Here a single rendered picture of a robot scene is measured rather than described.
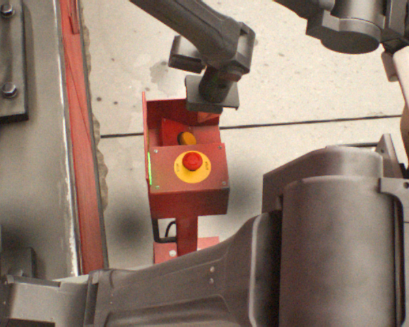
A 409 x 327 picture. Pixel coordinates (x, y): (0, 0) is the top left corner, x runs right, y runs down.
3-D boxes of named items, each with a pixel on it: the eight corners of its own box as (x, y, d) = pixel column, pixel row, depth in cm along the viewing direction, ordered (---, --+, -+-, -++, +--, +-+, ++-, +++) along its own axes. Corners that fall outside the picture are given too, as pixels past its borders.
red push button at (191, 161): (203, 176, 123) (204, 167, 120) (183, 178, 123) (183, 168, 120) (201, 159, 125) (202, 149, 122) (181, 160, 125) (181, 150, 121)
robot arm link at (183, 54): (245, 75, 103) (252, 27, 104) (176, 60, 100) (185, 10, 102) (226, 95, 114) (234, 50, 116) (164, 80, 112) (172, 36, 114)
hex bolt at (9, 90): (18, 97, 115) (16, 91, 114) (3, 99, 115) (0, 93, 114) (17, 85, 117) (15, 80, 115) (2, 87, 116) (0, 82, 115)
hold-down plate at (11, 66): (29, 120, 116) (26, 112, 114) (0, 125, 116) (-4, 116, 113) (24, 3, 131) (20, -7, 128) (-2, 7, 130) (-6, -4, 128)
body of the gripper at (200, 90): (183, 80, 120) (192, 55, 114) (234, 85, 123) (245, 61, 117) (185, 107, 117) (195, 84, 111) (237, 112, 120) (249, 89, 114)
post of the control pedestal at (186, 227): (196, 273, 182) (199, 186, 135) (178, 274, 181) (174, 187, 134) (195, 256, 184) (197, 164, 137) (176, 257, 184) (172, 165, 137)
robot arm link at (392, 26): (410, 40, 82) (414, 3, 83) (360, 10, 77) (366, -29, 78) (355, 53, 90) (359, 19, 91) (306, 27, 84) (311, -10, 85)
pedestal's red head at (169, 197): (227, 214, 131) (232, 173, 116) (150, 220, 131) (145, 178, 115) (218, 134, 141) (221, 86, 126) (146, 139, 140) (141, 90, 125)
